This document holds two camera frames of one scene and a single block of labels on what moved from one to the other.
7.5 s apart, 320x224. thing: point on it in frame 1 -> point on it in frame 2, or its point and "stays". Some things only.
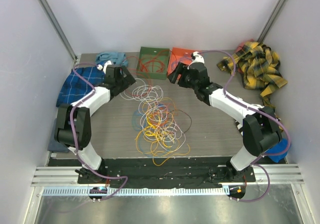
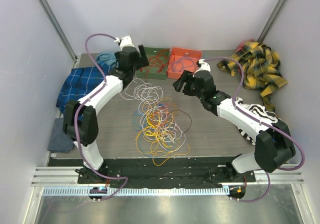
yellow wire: (157, 139) stays
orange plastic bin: (179, 55) stays
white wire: (157, 121) stays
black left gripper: (127, 81) -> (142, 62)
